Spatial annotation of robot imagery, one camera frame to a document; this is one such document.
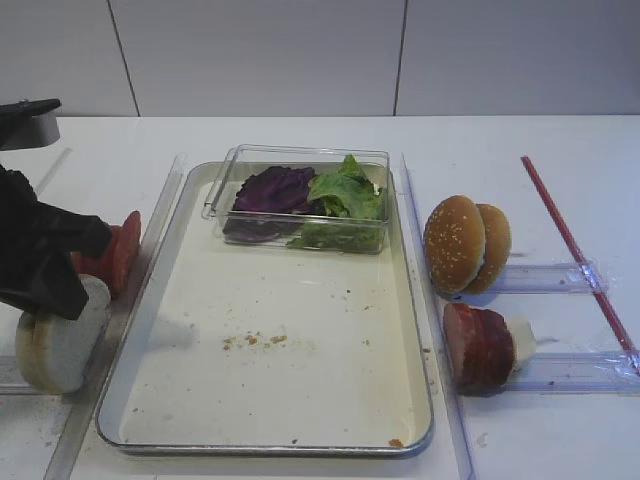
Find green lettuce leaves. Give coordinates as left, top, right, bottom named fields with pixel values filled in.
left=287, top=154, right=386, bottom=254

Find sesame bun top rear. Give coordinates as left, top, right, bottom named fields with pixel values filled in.
left=463, top=204, right=512, bottom=295

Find metal baking tray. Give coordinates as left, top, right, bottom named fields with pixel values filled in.
left=96, top=163, right=434, bottom=457

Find clear plastic salad container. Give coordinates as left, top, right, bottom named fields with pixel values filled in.
left=202, top=144, right=391, bottom=254

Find red plastic stop rod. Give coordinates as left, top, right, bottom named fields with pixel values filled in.
left=520, top=155, right=639, bottom=375

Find white meat pusher block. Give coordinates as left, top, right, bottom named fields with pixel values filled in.
left=506, top=316, right=537, bottom=372

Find clear plastic stop rod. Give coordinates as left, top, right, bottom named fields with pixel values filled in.
left=34, top=147, right=73, bottom=196

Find purple cabbage leaves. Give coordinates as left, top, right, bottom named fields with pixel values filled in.
left=223, top=166, right=320, bottom=243

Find right clear tray guide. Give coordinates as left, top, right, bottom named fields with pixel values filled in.
left=399, top=153, right=476, bottom=479

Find clear tray guide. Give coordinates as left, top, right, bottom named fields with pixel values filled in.
left=43, top=153, right=187, bottom=480
left=399, top=153, right=476, bottom=479

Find right meat clear rail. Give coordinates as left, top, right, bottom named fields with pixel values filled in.
left=503, top=351, right=639, bottom=394

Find right bun clear rail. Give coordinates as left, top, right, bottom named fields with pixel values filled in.
left=488, top=263, right=609, bottom=294

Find sesame bun top front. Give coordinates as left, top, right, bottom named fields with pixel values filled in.
left=424, top=195, right=486, bottom=295

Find sliced meat patty stack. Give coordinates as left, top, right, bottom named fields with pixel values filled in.
left=443, top=303, right=516, bottom=395

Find tomato slice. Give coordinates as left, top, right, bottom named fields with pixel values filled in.
left=71, top=225, right=122, bottom=285
left=112, top=210, right=141, bottom=297

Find left clear tray guide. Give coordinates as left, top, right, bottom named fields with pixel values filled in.
left=43, top=153, right=187, bottom=480

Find sesame bun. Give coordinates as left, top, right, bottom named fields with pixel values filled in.
left=424, top=195, right=486, bottom=295
left=463, top=204, right=512, bottom=295

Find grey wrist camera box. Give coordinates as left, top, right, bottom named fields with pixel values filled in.
left=1, top=98, right=61, bottom=151

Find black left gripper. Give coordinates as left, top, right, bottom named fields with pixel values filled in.
left=1, top=167, right=113, bottom=320

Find bun slice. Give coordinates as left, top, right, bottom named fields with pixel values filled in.
left=15, top=312, right=44, bottom=390
left=32, top=274, right=111, bottom=394

